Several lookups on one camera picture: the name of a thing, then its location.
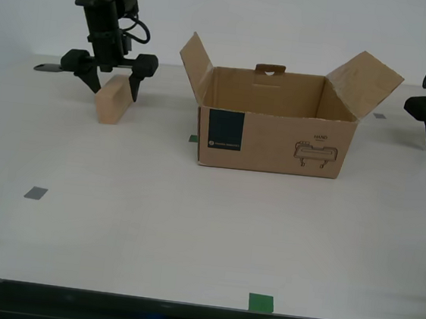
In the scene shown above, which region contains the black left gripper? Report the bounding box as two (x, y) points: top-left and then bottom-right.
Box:
(57, 0), (166, 105)

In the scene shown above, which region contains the light wooden block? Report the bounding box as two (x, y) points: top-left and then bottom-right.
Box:
(92, 72), (136, 128)

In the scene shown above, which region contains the brown cardboard box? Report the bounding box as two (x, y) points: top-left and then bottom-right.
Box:
(168, 30), (409, 187)

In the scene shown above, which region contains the black oval table grommet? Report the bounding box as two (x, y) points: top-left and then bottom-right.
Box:
(33, 61), (66, 74)

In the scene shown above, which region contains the large grey tape square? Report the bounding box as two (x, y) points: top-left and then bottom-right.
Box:
(23, 185), (49, 202)

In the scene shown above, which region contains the large green tape square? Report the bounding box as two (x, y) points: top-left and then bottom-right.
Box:
(246, 292), (276, 314)

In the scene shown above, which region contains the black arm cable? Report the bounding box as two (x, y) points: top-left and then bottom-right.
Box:
(116, 12), (153, 47)

